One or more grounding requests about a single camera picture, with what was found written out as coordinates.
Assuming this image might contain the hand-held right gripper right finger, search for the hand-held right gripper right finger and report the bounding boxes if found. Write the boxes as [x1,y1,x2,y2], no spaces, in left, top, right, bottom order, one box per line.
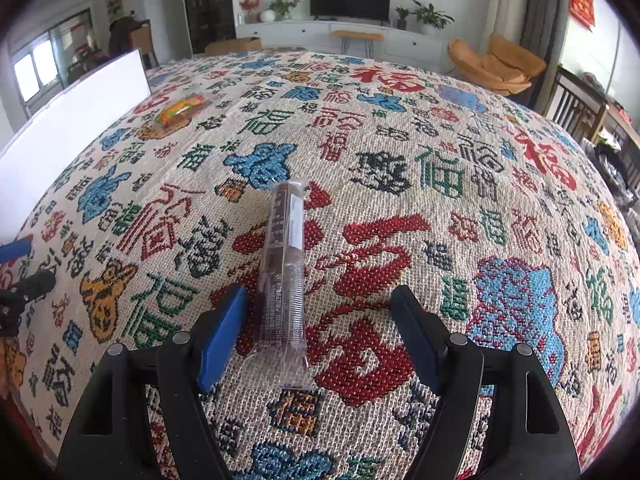
[390,285,582,480]

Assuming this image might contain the cluttered wooden side table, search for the cluttered wooden side table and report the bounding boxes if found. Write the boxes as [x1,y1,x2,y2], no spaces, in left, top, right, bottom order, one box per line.
[580,72,640,201]

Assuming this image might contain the orange fleece clothing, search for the orange fleece clothing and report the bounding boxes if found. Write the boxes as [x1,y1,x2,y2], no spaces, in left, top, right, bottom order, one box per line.
[0,400,48,463]

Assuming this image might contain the white foam board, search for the white foam board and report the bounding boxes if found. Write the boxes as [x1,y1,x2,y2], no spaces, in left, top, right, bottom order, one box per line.
[0,49,152,233]

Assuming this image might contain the green potted plant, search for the green potted plant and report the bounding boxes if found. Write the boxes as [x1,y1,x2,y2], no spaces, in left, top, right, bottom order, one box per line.
[269,0,300,21]

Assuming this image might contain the balcony glass door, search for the balcony glass door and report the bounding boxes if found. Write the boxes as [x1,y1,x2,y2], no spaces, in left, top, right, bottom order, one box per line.
[10,7,96,101]

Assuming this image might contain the printed woven blanket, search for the printed woven blanket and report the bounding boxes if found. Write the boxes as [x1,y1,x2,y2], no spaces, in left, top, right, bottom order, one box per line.
[0,47,640,480]

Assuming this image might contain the orange lounge chair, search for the orange lounge chair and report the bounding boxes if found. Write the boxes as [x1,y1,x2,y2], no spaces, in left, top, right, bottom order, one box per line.
[447,33,547,96]

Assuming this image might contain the clear packet with yellow snack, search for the clear packet with yellow snack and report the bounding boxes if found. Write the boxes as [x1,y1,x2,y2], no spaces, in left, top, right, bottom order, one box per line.
[150,92,210,137]

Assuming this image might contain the dark wooden chair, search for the dark wooden chair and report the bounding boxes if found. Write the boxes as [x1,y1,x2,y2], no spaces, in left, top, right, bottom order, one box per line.
[542,65,608,143]

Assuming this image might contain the grey curtain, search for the grey curtain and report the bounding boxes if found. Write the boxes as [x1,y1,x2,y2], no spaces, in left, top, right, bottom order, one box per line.
[520,0,571,106]

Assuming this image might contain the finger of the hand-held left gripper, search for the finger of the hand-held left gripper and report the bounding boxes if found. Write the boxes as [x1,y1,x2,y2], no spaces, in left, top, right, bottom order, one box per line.
[0,270,57,311]
[0,240,32,263]

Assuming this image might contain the wooden stool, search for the wooden stool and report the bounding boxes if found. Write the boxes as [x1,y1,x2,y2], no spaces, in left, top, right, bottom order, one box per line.
[332,30,385,56]

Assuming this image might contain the large leafy potted plant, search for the large leafy potted plant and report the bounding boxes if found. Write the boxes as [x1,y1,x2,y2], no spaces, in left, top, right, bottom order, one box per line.
[411,0,455,36]

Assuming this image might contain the brown snack bar packet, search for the brown snack bar packet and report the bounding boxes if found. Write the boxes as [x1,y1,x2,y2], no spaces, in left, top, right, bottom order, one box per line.
[249,178,308,390]

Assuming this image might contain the black display cabinet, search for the black display cabinet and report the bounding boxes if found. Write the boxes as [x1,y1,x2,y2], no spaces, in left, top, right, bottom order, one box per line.
[181,0,237,55]

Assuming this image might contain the white television cabinet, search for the white television cabinet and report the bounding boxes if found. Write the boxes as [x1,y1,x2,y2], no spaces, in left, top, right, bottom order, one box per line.
[235,19,448,73]

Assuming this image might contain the red wall hanging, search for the red wall hanging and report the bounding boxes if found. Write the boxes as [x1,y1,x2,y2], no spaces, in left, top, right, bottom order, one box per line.
[570,0,596,31]

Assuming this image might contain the white covered standing air conditioner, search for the white covered standing air conditioner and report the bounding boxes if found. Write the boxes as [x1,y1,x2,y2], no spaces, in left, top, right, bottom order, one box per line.
[487,0,528,46]

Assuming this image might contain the brown cardboard box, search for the brown cardboard box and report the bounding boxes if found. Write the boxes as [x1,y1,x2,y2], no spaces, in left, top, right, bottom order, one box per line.
[205,37,263,56]

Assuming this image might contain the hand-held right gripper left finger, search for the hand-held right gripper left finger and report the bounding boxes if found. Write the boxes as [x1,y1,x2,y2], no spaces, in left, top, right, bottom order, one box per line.
[56,283,250,480]

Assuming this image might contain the white door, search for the white door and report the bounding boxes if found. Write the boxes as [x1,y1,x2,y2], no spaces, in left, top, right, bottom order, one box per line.
[155,0,183,61]

